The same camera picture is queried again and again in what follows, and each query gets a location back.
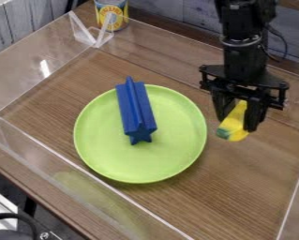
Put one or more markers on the yellow toy banana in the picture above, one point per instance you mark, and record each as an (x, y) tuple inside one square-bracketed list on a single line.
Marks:
[(232, 128)]

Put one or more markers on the black device with knob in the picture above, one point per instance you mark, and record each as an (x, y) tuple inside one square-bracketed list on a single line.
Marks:
[(34, 235)]

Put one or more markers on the blue star-shaped block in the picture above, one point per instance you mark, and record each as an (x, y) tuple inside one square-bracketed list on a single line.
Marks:
[(136, 111)]

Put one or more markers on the clear acrylic enclosure wall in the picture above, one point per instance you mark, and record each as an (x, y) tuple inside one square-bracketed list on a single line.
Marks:
[(239, 194)]

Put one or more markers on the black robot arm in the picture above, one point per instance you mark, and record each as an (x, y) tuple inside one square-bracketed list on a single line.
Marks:
[(243, 77)]

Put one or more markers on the green round plate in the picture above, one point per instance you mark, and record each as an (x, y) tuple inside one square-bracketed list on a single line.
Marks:
[(146, 162)]

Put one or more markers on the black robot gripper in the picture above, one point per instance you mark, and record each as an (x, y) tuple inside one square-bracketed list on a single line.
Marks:
[(227, 89)]

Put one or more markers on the yellow blue tin can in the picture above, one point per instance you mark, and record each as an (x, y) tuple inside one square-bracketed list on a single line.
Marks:
[(114, 13)]

